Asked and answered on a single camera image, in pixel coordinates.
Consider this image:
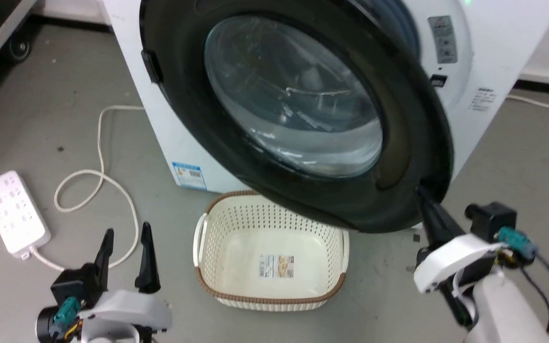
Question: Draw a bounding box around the white power strip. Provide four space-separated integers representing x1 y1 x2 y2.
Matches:
0 171 51 260

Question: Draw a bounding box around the paper label in basket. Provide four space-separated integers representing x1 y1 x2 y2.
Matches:
258 254 295 280

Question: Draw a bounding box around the grey instruction sticker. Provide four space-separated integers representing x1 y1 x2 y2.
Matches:
427 15 459 65

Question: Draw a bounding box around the white floor cable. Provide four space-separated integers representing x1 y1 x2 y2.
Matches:
507 94 549 115

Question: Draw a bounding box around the black round washer door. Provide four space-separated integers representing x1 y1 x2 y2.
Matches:
140 0 455 234

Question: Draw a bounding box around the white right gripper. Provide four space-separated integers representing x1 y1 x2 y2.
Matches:
414 185 508 294

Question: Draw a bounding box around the blue energy label sticker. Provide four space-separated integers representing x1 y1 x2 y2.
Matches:
172 162 207 191

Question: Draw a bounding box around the white power strip cable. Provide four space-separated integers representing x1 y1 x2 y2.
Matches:
29 105 145 272

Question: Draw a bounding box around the cream perforated laundry basket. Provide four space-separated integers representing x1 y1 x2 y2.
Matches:
193 190 350 313

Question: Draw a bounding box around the black caster wheel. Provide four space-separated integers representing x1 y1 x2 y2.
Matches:
7 32 33 63

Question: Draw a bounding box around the white front-load washing machine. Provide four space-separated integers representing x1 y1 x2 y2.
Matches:
103 0 549 193

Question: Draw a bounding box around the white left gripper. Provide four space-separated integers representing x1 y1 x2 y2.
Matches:
80 222 173 333

